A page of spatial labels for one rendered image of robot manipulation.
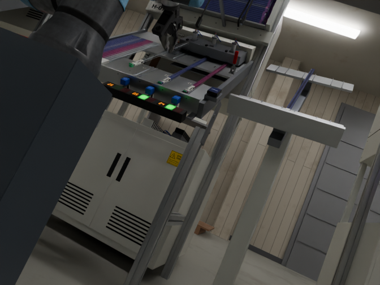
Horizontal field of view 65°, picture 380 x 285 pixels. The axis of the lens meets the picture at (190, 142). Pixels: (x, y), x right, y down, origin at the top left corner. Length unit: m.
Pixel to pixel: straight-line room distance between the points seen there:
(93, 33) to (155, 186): 0.85
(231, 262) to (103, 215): 0.65
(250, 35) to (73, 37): 1.25
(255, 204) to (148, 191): 0.52
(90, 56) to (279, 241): 4.86
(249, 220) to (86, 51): 0.75
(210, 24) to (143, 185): 0.99
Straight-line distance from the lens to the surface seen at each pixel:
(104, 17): 0.69
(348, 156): 5.60
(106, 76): 1.27
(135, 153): 1.43
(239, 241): 1.08
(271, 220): 5.24
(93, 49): 0.67
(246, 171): 4.96
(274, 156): 1.11
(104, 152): 1.50
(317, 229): 5.35
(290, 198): 5.30
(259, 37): 1.76
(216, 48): 1.60
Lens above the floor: 0.41
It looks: 9 degrees up
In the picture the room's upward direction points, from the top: 24 degrees clockwise
